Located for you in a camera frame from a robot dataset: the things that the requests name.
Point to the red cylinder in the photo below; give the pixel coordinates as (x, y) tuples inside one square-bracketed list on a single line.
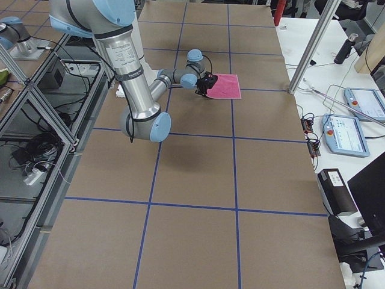
[(279, 11)]

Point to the aluminium frame side rack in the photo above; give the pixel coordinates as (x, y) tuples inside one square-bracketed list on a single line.
[(45, 124)]

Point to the pink and grey towel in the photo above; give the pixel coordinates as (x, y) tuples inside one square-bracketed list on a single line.
[(226, 87)]

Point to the black water bottle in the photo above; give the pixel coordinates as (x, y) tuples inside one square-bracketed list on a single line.
[(345, 50)]

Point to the aluminium frame post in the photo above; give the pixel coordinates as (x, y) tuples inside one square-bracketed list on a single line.
[(317, 35)]

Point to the brown paper table cover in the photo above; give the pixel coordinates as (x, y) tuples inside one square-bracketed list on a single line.
[(228, 200)]

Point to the near teach pendant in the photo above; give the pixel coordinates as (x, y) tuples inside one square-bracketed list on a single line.
[(344, 135)]

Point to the small circuit board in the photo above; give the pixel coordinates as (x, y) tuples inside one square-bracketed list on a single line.
[(307, 125)]

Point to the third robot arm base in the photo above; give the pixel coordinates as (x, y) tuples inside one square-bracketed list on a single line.
[(17, 40)]

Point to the black box with label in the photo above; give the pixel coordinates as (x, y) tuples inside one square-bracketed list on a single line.
[(335, 193)]

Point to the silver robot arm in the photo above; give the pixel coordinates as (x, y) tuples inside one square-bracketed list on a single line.
[(112, 23)]

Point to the white power strip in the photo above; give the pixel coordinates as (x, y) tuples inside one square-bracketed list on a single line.
[(33, 176)]

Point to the black computer monitor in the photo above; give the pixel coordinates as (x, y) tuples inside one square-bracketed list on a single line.
[(367, 189)]

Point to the teach pendant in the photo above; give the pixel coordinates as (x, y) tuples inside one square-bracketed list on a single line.
[(344, 135), (367, 101)]

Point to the far teach pendant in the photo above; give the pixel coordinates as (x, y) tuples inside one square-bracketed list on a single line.
[(367, 101)]

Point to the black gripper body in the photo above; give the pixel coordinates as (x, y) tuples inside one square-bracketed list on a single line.
[(204, 87)]

